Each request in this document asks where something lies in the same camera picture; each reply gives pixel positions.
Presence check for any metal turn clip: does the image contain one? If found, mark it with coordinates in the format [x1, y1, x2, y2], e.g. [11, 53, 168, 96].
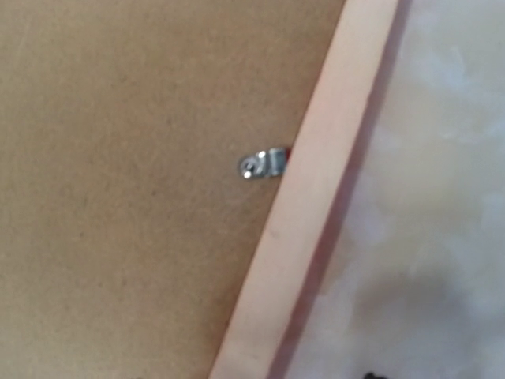
[238, 147, 291, 180]

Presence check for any red and wood picture frame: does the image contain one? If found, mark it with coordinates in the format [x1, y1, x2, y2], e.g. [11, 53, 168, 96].
[210, 1, 409, 378]

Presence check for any brown backing board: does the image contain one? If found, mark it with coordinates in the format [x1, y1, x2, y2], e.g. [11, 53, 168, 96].
[1, 1, 342, 378]

